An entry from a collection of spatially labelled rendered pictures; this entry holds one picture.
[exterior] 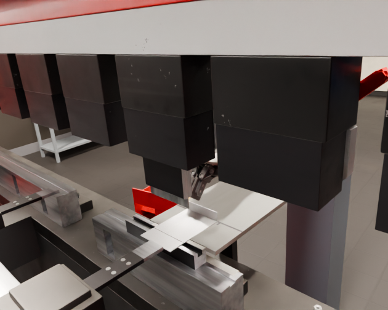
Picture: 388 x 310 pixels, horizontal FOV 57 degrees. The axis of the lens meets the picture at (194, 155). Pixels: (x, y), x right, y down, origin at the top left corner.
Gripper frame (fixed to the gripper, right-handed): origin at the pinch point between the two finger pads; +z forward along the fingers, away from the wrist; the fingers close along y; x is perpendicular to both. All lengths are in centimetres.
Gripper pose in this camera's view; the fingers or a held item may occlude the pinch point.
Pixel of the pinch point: (195, 188)
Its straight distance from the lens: 71.6
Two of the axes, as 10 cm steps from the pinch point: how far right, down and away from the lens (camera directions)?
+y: 7.2, 1.9, -6.6
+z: -3.9, 9.1, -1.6
